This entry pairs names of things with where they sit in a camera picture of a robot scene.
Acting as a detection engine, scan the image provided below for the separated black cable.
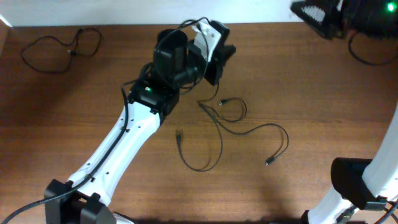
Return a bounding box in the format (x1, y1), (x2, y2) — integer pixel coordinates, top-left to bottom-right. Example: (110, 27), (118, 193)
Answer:
(20, 26), (103, 74)
(197, 81), (248, 123)

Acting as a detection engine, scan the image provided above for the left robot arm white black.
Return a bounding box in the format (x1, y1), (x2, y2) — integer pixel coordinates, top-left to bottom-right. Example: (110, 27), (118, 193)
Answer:
(44, 21), (236, 224)

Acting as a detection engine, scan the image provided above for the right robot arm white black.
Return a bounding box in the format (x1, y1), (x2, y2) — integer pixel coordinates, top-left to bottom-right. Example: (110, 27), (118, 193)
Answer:
(290, 0), (397, 223)

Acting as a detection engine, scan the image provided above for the left camera black cable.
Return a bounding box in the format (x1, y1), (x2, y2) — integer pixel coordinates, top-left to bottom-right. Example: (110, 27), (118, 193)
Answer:
(0, 17), (212, 224)

